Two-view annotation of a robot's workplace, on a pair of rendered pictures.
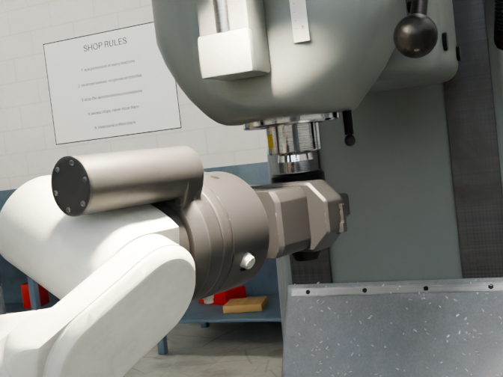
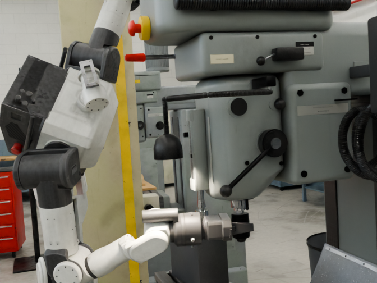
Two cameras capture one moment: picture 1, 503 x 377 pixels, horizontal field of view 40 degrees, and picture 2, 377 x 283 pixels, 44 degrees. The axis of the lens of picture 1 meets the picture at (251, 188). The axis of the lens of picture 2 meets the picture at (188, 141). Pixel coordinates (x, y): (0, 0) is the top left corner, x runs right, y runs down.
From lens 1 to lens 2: 1.01 m
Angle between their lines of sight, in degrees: 50
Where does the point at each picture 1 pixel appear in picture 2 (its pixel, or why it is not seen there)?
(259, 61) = (200, 187)
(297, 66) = (212, 189)
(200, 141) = not seen: outside the picture
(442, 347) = not seen: outside the picture
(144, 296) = (149, 243)
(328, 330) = (329, 268)
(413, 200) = (364, 222)
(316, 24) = (215, 179)
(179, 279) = (159, 241)
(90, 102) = not seen: outside the picture
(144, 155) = (160, 211)
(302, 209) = (219, 228)
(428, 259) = (367, 251)
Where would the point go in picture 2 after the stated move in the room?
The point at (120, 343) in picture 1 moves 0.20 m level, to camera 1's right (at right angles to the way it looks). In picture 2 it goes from (146, 251) to (196, 268)
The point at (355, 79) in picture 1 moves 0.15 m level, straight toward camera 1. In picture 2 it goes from (234, 194) to (183, 202)
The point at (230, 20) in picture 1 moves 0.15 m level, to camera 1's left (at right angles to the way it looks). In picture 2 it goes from (193, 176) to (159, 172)
